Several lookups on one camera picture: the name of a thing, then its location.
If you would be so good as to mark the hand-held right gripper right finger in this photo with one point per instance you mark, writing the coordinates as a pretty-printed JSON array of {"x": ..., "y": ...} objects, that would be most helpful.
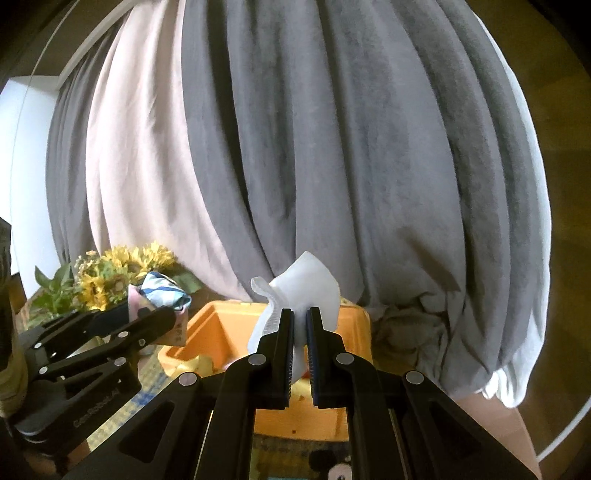
[{"x": 314, "y": 355}]

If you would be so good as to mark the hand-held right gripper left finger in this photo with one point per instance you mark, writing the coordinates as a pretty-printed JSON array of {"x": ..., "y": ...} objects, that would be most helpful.
[{"x": 288, "y": 350}]

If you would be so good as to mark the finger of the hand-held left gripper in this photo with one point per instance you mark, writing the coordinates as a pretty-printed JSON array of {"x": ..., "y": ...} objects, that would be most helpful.
[
  {"x": 152, "y": 325},
  {"x": 108, "y": 318}
]

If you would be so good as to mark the striped cloth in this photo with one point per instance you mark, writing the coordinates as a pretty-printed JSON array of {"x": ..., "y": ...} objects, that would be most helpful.
[{"x": 161, "y": 293}]

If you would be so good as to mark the orange plastic box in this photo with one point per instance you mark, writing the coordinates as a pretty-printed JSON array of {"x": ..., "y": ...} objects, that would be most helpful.
[{"x": 212, "y": 332}]

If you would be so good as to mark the white soft cloth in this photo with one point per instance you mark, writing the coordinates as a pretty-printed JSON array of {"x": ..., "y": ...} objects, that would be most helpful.
[{"x": 304, "y": 286}]

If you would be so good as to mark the yellow soft item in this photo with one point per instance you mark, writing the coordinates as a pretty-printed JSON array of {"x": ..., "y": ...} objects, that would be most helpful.
[{"x": 201, "y": 364}]

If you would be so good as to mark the artificial sunflower bouquet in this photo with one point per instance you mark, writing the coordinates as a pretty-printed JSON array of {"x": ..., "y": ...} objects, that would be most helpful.
[{"x": 101, "y": 281}]

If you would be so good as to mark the pale pink curtain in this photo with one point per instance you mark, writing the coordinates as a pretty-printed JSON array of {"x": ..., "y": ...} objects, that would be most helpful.
[{"x": 147, "y": 161}]

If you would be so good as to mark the grey curtain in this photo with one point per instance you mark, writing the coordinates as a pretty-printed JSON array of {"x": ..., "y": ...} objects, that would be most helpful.
[{"x": 346, "y": 161}]

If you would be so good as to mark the white sheer curtain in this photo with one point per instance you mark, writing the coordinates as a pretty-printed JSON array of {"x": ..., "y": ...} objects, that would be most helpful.
[{"x": 531, "y": 230}]

